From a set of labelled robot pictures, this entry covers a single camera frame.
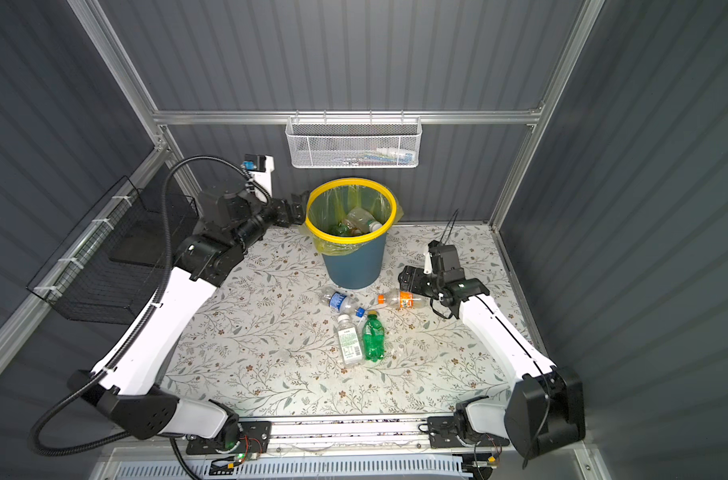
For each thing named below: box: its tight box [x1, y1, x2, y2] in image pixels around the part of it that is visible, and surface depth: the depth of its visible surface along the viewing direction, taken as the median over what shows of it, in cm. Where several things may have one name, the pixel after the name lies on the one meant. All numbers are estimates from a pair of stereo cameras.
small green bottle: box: [363, 310, 385, 362], surface depth 90 cm
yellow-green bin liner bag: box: [298, 185, 404, 255], surface depth 96 cm
